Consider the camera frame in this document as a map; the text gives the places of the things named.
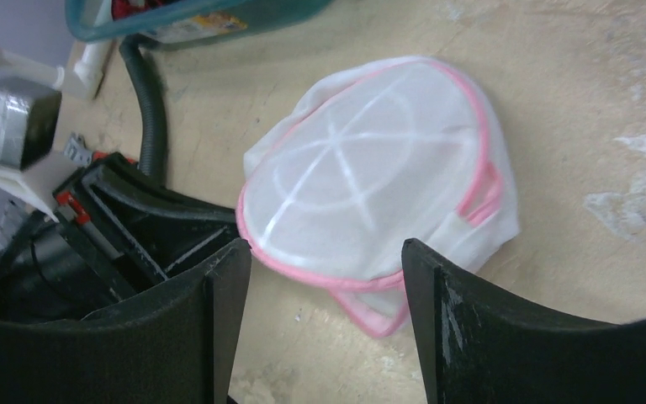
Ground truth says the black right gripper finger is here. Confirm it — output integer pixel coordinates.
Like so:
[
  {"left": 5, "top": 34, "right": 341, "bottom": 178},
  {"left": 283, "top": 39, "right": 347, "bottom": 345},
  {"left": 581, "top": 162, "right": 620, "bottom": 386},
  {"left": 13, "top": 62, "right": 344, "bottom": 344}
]
[{"left": 401, "top": 239, "right": 646, "bottom": 403}]

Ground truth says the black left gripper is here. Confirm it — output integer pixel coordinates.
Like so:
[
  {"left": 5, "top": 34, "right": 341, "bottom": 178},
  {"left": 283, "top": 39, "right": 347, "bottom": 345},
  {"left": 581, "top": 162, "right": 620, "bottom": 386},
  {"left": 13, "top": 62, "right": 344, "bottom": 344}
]
[{"left": 0, "top": 153, "right": 252, "bottom": 403}]

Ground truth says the round pink white laundry bag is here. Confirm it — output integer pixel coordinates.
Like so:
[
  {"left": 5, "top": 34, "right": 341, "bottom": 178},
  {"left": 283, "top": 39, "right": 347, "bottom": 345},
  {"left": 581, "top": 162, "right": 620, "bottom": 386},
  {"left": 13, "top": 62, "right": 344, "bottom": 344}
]
[{"left": 236, "top": 56, "right": 520, "bottom": 338}]

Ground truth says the dark red garment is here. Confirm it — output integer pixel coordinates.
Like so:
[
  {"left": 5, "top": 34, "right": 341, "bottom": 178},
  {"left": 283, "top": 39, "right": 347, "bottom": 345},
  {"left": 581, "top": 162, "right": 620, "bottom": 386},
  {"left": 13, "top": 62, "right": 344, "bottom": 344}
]
[{"left": 110, "top": 0, "right": 170, "bottom": 20}]

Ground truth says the white PVC pipe rack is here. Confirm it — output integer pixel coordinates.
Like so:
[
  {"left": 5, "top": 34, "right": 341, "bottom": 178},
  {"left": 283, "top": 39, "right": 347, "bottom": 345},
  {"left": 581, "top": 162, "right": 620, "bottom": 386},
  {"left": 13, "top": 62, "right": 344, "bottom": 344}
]
[{"left": 0, "top": 0, "right": 117, "bottom": 102}]

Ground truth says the teal plastic basin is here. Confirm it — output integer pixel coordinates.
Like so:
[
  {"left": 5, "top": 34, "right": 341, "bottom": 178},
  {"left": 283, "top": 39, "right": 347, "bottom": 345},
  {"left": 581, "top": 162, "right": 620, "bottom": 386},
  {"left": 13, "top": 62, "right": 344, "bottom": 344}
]
[{"left": 65, "top": 0, "right": 331, "bottom": 46}]

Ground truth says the black corrugated hose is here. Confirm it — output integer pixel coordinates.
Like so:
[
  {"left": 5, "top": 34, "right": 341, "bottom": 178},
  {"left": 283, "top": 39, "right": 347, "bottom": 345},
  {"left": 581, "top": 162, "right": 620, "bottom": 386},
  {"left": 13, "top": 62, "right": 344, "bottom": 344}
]
[{"left": 118, "top": 34, "right": 169, "bottom": 188}]

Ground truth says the red handled adjustable wrench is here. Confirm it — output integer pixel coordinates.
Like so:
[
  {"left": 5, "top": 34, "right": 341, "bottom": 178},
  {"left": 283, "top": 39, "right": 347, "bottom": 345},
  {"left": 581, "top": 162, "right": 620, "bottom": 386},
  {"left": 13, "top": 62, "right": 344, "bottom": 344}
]
[{"left": 62, "top": 132, "right": 109, "bottom": 167}]

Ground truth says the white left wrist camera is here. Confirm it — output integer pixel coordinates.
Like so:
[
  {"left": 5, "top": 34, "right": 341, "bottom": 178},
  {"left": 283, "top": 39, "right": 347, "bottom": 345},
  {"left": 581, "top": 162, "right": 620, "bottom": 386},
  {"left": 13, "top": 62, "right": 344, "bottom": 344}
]
[{"left": 0, "top": 77, "right": 78, "bottom": 220}]

